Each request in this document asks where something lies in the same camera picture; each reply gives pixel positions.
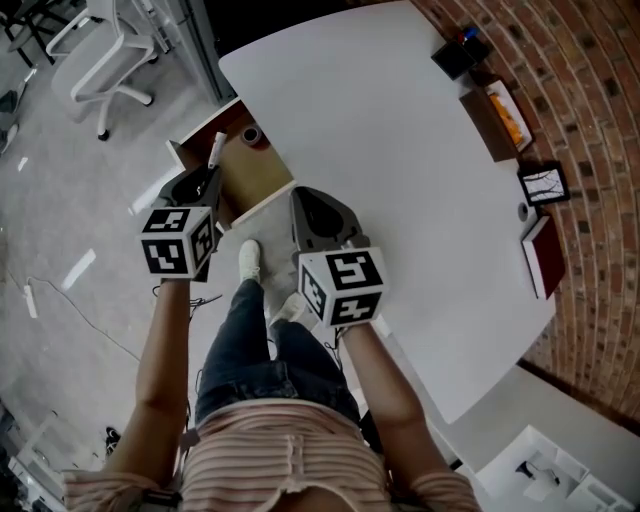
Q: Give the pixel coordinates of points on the orange and white papers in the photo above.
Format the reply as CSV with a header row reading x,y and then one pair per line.
x,y
510,120

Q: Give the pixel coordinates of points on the person's striped shirt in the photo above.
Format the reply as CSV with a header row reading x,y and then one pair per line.
x,y
280,460

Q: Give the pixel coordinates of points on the person's blue jeans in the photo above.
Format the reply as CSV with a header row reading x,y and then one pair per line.
x,y
260,370

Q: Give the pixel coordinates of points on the white drawer with brown inside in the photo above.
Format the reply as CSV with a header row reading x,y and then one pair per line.
x,y
255,170

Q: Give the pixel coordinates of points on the white desk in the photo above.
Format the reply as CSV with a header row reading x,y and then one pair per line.
x,y
390,200

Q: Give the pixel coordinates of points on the person's left forearm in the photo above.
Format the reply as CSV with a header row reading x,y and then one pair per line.
x,y
160,360

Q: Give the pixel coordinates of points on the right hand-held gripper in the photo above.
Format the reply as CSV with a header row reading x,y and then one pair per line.
x,y
345,280

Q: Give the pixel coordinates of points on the black framed picture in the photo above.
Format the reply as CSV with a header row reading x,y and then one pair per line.
x,y
544,183

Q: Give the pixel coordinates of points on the blue pen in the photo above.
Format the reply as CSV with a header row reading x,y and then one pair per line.
x,y
470,35

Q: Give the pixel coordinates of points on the white power strip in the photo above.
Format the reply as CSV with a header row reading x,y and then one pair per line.
x,y
30,301

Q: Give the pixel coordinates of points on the brown file box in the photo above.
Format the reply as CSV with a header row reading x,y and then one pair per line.
x,y
492,125

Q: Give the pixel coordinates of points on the person's white shoe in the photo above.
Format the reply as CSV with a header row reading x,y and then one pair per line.
x,y
249,260
295,310

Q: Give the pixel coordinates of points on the long white cabinet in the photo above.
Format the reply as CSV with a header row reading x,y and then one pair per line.
x,y
560,400

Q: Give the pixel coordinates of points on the white cubby shelf unit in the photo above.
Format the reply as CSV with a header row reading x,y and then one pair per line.
x,y
550,475

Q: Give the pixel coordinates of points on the person's right forearm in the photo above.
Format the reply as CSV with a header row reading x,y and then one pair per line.
x,y
385,390

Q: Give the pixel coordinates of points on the white office chair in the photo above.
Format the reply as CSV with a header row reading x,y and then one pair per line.
x,y
105,60

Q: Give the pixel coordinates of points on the person's left white shoe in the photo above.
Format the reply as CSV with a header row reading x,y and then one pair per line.
x,y
249,260

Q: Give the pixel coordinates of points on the black pen holder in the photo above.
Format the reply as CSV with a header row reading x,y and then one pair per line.
x,y
457,57

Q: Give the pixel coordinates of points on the dark red book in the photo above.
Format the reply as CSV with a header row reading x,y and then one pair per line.
x,y
547,255

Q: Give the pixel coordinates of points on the red tape roll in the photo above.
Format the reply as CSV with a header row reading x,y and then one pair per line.
x,y
251,135

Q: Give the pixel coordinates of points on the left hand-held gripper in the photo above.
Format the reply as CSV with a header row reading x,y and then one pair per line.
x,y
175,240

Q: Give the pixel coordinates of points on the person's right white shoe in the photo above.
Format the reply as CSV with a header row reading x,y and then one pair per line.
x,y
295,310

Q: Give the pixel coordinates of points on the black and white marker pen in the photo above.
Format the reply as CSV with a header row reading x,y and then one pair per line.
x,y
217,147

